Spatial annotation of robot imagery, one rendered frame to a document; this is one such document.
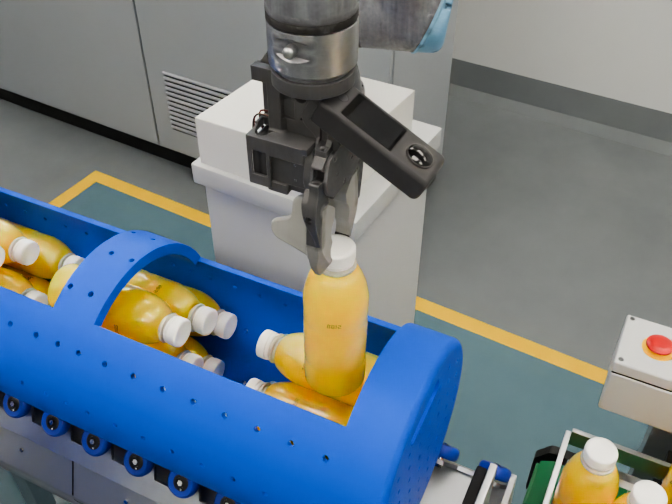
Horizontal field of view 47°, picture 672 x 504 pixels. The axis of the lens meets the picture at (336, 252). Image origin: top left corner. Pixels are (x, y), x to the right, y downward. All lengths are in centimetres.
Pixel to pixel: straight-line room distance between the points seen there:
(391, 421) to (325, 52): 40
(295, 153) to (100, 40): 267
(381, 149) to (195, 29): 231
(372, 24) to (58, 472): 82
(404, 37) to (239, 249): 49
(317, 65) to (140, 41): 255
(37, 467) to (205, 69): 195
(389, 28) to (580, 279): 188
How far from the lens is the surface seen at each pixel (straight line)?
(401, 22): 115
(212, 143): 128
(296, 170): 69
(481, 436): 235
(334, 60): 62
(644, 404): 115
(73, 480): 126
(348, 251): 75
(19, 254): 125
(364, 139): 64
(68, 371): 101
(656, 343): 113
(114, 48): 327
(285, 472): 88
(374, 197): 122
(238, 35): 279
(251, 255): 138
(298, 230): 72
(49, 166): 354
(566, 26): 365
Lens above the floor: 188
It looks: 41 degrees down
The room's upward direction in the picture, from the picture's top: straight up
